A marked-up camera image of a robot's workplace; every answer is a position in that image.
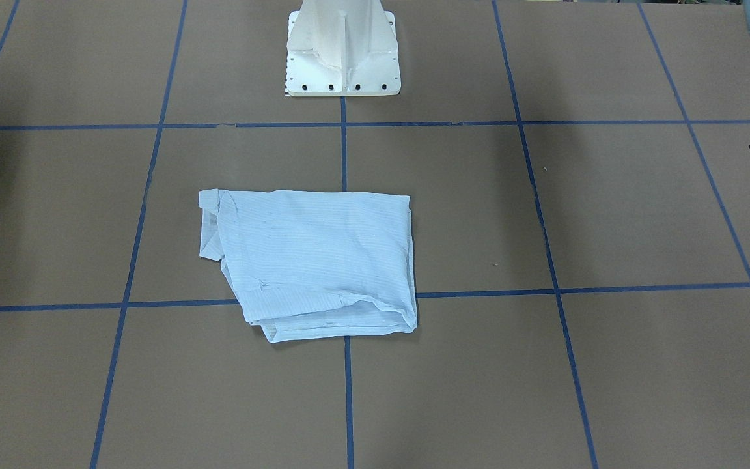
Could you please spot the light blue button-up shirt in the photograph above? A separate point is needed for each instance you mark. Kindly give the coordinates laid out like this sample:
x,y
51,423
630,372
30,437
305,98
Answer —
x,y
314,265

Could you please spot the white camera mast base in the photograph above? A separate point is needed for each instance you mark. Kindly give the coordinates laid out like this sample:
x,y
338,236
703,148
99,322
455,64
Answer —
x,y
342,49

